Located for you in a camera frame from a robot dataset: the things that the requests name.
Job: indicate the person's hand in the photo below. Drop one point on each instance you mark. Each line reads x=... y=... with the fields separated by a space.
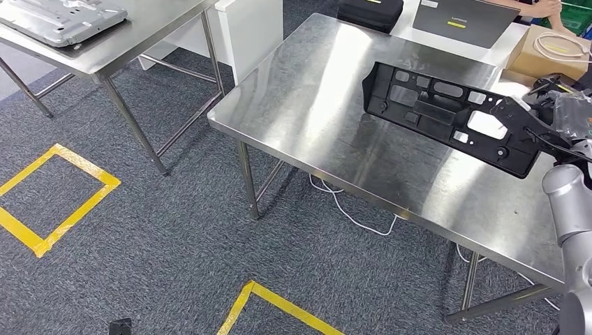
x=545 y=8

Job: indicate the black plastic mounting plate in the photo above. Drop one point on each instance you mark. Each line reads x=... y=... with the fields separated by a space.
x=439 y=121

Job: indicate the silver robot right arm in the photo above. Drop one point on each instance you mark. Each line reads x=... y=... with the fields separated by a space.
x=571 y=203

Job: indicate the large stainless steel workbench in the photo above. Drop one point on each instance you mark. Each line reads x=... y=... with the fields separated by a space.
x=323 y=115

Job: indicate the green crate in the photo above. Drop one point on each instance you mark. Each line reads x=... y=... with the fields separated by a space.
x=578 y=18

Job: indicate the cardboard box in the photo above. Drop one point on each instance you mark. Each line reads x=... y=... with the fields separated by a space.
x=532 y=60

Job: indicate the black handheld device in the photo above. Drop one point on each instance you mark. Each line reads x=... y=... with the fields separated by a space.
x=550 y=84

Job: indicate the grey laptop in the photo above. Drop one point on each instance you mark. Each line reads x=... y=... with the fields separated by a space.
x=462 y=23

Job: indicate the black carry case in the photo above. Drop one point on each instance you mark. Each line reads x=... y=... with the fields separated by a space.
x=370 y=14

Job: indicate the white cabinet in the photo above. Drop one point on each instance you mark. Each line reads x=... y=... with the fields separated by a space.
x=249 y=37

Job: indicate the yellow floor tape square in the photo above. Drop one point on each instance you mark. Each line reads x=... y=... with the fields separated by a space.
x=101 y=178
x=277 y=296

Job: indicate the stainless steel table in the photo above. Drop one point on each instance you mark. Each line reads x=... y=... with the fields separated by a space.
x=115 y=46

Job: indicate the grey stamped metal panel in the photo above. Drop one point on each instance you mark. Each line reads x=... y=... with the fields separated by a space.
x=60 y=21

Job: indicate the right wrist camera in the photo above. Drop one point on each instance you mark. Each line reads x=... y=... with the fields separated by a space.
x=518 y=120

